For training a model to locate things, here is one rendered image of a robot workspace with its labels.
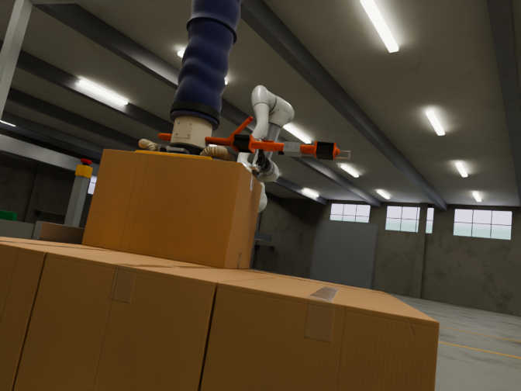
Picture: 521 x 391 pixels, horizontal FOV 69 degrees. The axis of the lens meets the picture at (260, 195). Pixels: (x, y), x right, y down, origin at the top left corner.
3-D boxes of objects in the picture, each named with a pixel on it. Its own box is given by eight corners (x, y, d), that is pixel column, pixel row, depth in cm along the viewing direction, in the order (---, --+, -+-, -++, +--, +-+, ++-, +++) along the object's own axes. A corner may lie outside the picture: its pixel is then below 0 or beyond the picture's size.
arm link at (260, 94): (261, 98, 225) (277, 107, 233) (258, 77, 234) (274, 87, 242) (247, 111, 233) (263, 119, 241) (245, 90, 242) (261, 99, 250)
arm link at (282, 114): (225, 205, 243) (252, 214, 256) (239, 209, 230) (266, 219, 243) (263, 94, 247) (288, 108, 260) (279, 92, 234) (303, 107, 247)
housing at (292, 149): (282, 151, 155) (284, 140, 156) (284, 156, 162) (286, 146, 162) (299, 152, 154) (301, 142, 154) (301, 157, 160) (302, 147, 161)
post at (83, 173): (37, 328, 221) (77, 164, 237) (46, 326, 227) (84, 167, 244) (46, 330, 219) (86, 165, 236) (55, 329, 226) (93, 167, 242)
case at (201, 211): (81, 244, 150) (103, 148, 156) (132, 250, 188) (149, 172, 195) (224, 268, 136) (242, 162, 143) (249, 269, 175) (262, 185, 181)
